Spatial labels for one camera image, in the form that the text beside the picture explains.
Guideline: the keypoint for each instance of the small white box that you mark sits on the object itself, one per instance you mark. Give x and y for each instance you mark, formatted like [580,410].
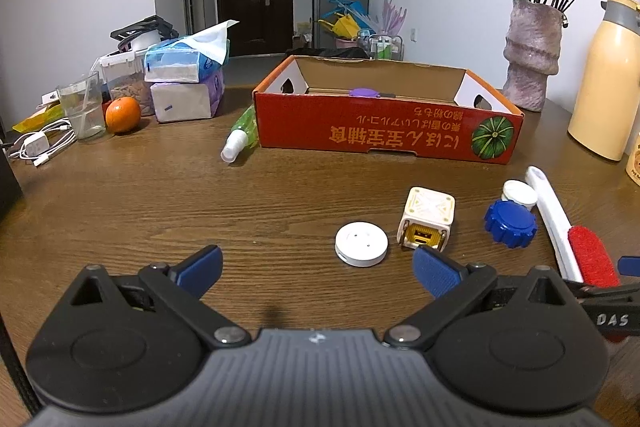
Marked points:
[51,97]

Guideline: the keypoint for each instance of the small white cap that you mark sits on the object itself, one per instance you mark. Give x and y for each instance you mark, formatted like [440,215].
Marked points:
[519,192]

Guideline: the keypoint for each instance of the trolley with bottles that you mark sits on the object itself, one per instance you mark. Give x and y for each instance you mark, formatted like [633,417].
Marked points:
[384,47]

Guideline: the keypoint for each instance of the yellow snack packet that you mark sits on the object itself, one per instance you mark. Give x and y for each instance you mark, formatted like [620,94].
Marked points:
[35,119]

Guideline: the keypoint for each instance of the purple cap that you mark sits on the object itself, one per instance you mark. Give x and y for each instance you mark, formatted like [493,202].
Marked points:
[366,93]

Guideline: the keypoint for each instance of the white round container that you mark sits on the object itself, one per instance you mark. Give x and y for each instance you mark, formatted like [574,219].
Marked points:
[145,43]

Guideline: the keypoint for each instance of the clear plastic food container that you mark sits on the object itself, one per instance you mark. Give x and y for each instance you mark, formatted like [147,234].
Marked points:
[125,77]

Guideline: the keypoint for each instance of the white round disc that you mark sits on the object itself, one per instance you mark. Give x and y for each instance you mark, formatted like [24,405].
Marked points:
[361,244]

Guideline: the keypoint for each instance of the red and white lint brush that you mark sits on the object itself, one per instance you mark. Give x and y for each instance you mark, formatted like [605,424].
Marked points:
[555,227]

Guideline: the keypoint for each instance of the pink bucket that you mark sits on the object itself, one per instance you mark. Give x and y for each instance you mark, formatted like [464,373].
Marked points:
[346,43]

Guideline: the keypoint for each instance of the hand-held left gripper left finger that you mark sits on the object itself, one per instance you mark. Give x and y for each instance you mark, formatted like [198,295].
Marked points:
[202,264]

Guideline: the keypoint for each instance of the purple feather decoration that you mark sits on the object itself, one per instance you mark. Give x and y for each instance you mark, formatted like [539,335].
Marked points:
[394,14]

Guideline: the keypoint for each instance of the white cube charger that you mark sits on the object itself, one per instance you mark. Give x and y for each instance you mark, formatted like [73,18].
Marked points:
[427,212]

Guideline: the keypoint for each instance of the blue ridged cap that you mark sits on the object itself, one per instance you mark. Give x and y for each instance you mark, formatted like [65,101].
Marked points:
[510,223]

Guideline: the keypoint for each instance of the blue tissue pack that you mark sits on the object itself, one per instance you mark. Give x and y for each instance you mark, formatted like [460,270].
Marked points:
[172,67]

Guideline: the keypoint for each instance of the green spray bottle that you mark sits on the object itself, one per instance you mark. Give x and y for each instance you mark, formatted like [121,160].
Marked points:
[240,137]

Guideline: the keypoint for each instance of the purple tissue pack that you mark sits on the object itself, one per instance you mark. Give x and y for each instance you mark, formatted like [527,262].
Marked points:
[182,102]

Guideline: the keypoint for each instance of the black frame rack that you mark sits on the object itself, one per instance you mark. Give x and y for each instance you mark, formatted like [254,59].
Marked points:
[150,24]

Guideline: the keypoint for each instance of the yellow bear mug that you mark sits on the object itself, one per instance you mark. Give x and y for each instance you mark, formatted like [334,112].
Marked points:
[634,162]

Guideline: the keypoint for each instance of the orange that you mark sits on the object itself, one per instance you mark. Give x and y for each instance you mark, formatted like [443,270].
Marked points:
[122,116]

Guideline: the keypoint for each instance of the dark cloth bag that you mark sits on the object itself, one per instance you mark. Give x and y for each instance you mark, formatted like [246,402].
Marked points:
[330,53]

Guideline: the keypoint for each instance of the red cardboard box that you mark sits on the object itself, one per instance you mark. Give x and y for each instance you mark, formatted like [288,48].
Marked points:
[380,132]

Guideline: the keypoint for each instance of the clear drinking glass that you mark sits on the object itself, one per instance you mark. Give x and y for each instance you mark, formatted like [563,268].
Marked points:
[85,117]

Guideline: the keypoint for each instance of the yellow bag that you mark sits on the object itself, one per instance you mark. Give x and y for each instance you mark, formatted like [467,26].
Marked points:
[342,27]

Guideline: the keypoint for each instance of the clear drinking straw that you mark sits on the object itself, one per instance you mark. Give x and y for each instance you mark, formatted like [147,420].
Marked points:
[91,82]

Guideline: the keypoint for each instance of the pink textured vase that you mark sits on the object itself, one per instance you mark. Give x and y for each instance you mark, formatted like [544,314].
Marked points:
[532,57]

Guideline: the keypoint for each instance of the yellow thermos jug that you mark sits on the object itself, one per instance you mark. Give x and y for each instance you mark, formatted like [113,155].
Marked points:
[607,92]

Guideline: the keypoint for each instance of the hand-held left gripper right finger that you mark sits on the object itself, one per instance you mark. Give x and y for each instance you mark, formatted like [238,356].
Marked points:
[435,269]

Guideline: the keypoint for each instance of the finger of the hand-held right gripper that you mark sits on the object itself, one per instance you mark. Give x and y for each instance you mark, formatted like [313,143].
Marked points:
[610,294]
[630,266]

